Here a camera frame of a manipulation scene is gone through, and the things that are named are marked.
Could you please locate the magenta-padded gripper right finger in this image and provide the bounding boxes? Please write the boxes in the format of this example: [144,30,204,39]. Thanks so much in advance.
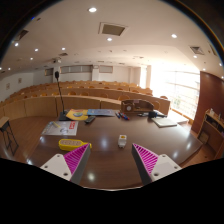
[130,142,183,186]

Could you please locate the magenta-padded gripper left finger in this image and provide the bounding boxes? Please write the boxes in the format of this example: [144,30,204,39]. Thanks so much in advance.
[39,142,92,186]

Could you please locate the white charger block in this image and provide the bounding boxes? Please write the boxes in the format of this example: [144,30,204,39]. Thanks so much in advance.
[117,134,128,149]

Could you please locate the white magazine with red print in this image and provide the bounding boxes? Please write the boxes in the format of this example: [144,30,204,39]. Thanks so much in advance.
[41,120,80,137]

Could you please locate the white notebook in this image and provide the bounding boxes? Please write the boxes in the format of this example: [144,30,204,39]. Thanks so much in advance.
[151,116,179,129]

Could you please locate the black remote control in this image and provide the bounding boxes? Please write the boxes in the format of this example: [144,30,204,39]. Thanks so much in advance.
[84,115,97,125]

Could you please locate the yellow booklet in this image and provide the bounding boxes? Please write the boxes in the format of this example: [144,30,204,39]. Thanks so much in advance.
[65,108,89,122]

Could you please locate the black gooseneck desk microphone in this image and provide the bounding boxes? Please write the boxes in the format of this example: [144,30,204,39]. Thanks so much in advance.
[54,70,71,122]

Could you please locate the red marker pen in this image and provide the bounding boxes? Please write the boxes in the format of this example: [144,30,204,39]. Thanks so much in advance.
[119,111,131,121]

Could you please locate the blue booklet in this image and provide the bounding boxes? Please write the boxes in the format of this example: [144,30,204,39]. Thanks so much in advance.
[86,108,117,117]

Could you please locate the wooden lecture hall seats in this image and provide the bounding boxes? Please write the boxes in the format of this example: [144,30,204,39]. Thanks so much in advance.
[0,79,171,121]

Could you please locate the wooden shelf unit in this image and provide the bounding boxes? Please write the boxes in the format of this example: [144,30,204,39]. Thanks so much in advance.
[196,108,224,159]

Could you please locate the black-legged side stand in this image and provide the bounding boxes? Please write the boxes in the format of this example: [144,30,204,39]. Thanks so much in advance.
[0,116,19,157]

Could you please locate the small ceiling air vent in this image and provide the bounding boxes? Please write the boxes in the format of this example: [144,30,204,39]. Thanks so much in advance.
[189,45,205,56]

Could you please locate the large ceiling air vent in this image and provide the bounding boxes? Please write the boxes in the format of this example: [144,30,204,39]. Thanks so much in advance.
[98,21,129,37]

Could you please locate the round ceiling lights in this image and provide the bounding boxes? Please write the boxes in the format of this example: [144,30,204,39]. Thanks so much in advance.
[13,6,224,68]

